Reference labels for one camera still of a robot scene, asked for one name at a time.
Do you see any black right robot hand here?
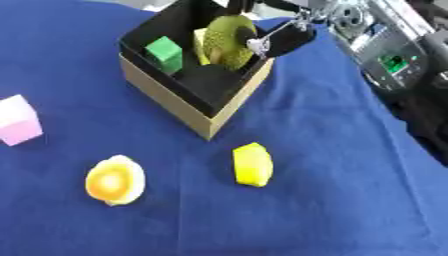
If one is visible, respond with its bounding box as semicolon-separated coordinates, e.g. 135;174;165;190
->
224;0;321;60

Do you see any green kiwi slice toy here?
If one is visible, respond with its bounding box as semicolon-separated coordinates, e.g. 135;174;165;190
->
199;14;259;72

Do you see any tan cardboard box black inside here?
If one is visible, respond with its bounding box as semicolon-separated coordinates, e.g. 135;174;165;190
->
117;0;277;141

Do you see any yellow toy piece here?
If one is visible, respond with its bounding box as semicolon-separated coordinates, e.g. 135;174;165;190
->
192;28;214;66

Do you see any green cube block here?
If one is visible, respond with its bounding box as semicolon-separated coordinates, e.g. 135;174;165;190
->
143;35;186;76

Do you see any yellow lemon wedge toy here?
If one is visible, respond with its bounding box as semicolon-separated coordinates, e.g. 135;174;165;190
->
231;142;275;188

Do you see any orange half toy fruit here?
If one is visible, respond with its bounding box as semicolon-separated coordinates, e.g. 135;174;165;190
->
84;154;147;207

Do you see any pink cube block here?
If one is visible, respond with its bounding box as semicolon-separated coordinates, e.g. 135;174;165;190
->
0;94;46;147

